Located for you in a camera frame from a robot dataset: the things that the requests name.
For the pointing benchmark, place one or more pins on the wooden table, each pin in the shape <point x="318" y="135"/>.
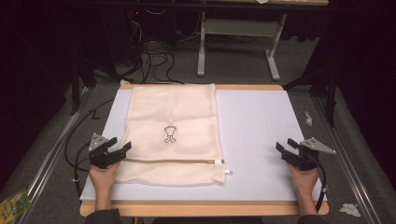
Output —
<point x="193" y="209"/>

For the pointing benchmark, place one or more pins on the black metal stand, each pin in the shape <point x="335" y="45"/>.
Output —
<point x="75" y="84"/>
<point x="330" y="93"/>

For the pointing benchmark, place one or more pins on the white desk frame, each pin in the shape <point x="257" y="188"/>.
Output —
<point x="239" y="28"/>

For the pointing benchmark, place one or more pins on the clear plastic scrap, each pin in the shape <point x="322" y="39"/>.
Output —
<point x="308" y="118"/>

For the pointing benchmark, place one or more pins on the person's right hand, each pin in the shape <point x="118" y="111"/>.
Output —
<point x="303" y="182"/>

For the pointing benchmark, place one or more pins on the person's left hand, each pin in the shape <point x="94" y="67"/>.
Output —
<point x="103" y="179"/>

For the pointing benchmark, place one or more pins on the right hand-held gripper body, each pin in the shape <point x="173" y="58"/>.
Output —
<point x="306" y="154"/>

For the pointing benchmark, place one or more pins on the white board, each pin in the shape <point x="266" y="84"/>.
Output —
<point x="258" y="124"/>

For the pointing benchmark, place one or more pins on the metal floor rail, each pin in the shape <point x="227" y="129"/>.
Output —
<point x="46" y="158"/>
<point x="345" y="161"/>

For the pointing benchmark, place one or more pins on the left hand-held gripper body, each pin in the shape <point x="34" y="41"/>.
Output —
<point x="99" y="155"/>

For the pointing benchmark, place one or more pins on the cream mesh laundry bag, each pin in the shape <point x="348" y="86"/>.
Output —
<point x="174" y="115"/>

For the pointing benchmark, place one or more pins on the crumpled white paper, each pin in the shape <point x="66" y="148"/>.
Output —
<point x="350" y="210"/>

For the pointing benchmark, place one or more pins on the green printed packet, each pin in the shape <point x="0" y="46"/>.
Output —
<point x="14" y="205"/>

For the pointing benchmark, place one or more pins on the small white cloth scrap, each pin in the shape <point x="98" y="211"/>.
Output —
<point x="124" y="82"/>

